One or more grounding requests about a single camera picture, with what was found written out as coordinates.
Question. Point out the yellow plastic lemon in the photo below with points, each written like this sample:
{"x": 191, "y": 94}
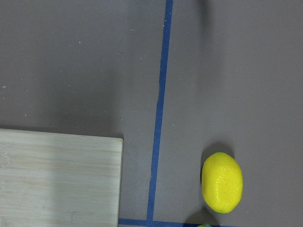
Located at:
{"x": 222, "y": 182}

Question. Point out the wooden cutting board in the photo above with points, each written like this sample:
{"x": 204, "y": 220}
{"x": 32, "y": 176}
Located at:
{"x": 59, "y": 180}

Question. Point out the green toy fruit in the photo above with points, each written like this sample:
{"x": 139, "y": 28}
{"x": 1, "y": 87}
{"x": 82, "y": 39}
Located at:
{"x": 205, "y": 225}

